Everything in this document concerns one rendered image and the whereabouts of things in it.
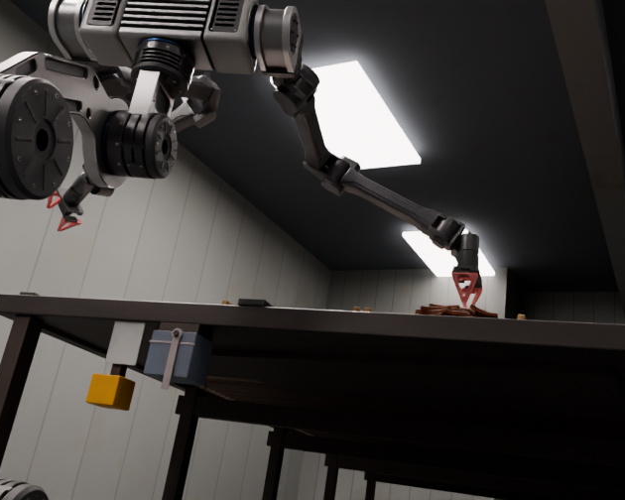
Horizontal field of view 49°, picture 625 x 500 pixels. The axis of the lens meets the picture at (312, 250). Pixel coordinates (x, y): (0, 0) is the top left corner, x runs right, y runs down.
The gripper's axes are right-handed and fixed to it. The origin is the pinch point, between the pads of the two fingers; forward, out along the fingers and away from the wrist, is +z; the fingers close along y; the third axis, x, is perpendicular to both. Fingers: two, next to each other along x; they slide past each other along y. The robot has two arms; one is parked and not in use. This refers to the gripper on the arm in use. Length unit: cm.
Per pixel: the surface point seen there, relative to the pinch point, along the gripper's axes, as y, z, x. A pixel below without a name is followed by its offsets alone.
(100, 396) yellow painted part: -23, 34, 91
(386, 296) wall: 518, -172, 149
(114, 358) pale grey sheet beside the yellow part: -20, 23, 92
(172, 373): -23, 27, 71
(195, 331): -22, 15, 67
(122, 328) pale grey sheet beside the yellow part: -20, 15, 91
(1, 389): -19, 33, 128
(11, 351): -19, 22, 128
